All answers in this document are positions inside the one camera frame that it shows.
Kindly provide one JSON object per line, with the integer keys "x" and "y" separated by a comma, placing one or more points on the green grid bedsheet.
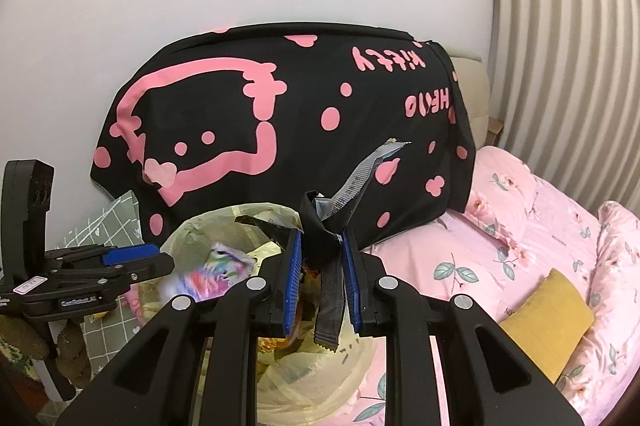
{"x": 120, "y": 211}

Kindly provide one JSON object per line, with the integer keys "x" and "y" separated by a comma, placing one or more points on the black cloth with pink print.
{"x": 300, "y": 106}

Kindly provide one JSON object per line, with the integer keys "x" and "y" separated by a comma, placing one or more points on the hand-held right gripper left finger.
{"x": 292, "y": 281}

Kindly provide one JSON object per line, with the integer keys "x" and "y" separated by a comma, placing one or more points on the grey striped curtain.
{"x": 575, "y": 56}

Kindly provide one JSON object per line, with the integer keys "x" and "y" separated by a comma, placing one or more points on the crumpled black wrapper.
{"x": 265, "y": 231}

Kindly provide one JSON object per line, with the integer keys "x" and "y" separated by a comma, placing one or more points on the yellow-green plastic bin bag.
{"x": 280, "y": 386}

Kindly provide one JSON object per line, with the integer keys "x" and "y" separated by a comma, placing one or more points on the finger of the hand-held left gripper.
{"x": 130, "y": 254}
{"x": 150, "y": 267}

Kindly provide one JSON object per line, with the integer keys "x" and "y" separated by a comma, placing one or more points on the beige headboard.
{"x": 472, "y": 91}

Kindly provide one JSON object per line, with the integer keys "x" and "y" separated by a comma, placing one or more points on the black and silver snack wrapper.
{"x": 314, "y": 216}

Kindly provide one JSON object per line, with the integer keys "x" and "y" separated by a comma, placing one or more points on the pink floral quilt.
{"x": 525, "y": 216}

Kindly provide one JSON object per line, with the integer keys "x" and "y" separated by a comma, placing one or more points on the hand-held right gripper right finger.
{"x": 351, "y": 281}

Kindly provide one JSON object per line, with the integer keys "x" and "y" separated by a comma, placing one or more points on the colourful striped snack packet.
{"x": 220, "y": 266}

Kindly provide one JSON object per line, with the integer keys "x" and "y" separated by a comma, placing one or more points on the mustard yellow pillow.
{"x": 547, "y": 321}

